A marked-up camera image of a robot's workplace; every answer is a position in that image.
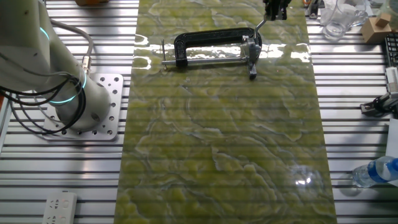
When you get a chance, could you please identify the clear glass mug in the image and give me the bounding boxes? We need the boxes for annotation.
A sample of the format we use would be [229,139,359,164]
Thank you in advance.
[320,0,369,41]

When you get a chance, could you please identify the black keyboard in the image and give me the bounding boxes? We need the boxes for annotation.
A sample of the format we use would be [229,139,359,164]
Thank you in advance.
[384,32,398,68]

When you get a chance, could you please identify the black corner bracket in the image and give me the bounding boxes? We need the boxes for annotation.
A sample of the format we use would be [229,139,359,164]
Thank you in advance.
[307,0,320,20]

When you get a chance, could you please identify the white ribbed device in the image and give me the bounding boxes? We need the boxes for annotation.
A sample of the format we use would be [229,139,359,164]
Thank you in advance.
[384,66,398,93]

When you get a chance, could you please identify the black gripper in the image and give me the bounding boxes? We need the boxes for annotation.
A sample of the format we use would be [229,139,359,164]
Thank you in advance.
[263,0,292,21]

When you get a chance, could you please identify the translucent container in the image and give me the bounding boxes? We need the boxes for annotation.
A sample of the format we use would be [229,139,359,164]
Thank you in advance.
[384,0,398,32]

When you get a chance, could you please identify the green marble pattern mat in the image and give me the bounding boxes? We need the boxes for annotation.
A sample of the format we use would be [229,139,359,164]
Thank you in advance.
[113,0,338,224]

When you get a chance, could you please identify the large wooden block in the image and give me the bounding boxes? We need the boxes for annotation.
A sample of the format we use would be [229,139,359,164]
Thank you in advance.
[360,17,392,44]

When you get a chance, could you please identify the silver robot mounting plate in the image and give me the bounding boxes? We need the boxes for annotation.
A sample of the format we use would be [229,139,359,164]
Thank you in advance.
[42,73,124,141]

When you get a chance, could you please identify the white power strip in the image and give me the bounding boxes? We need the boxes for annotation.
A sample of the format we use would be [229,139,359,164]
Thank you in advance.
[42,190,78,224]

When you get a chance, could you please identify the grey cable with metal connector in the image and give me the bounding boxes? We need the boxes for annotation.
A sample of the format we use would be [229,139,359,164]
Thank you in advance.
[50,19,95,77]

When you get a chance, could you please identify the black and silver clamp tool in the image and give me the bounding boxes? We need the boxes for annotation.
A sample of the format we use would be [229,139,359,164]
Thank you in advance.
[359,91,398,119]

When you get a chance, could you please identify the small wooden block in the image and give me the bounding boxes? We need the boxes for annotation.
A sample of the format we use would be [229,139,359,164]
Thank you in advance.
[375,12,392,28]

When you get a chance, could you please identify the clear water bottle blue label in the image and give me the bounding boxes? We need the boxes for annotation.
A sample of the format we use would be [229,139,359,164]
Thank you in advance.
[351,155,398,189]

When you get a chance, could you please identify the orange-brown object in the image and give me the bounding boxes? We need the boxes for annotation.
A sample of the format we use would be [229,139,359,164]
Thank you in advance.
[74,0,110,6]

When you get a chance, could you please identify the black cable bundle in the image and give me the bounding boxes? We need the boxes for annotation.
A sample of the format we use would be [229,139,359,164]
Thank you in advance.
[0,77,86,137]

